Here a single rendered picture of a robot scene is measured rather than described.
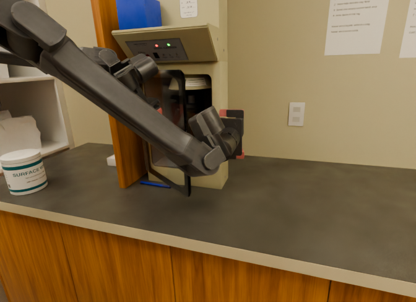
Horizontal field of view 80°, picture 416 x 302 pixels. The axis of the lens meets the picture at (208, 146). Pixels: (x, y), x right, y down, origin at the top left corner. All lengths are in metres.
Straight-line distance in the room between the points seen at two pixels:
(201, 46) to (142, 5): 0.21
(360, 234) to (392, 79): 0.72
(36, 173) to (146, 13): 0.74
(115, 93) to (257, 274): 0.60
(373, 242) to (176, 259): 0.56
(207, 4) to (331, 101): 0.71
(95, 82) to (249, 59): 0.91
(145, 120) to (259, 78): 0.87
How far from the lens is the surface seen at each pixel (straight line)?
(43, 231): 1.18
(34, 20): 0.48
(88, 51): 0.78
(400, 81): 1.33
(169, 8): 0.94
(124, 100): 0.48
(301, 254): 0.72
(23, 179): 1.19
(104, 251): 1.02
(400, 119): 1.37
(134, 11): 0.87
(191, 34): 0.79
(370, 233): 0.86
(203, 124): 0.56
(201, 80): 0.94
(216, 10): 0.88
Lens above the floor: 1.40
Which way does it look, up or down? 18 degrees down
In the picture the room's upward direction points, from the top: 2 degrees counter-clockwise
